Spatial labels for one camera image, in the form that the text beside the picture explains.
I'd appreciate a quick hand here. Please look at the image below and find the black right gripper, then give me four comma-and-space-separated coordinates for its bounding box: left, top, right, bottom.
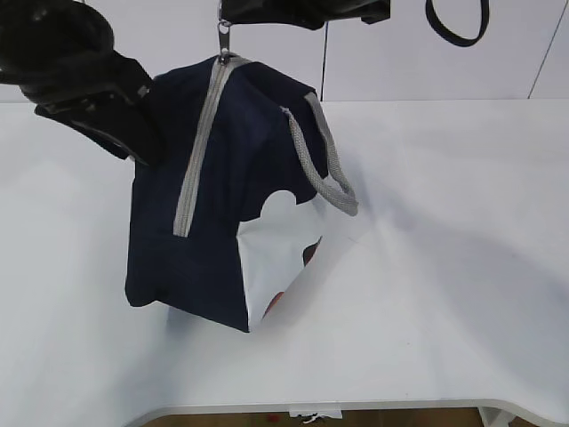
220, 0, 390, 30

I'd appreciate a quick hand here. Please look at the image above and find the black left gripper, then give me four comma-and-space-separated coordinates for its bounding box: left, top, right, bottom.
1, 1, 165, 166

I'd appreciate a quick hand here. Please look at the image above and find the navy blue lunch bag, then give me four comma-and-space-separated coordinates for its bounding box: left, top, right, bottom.
125, 52, 358, 333

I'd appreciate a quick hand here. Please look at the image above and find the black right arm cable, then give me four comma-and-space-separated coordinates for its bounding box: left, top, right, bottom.
424, 0, 493, 48

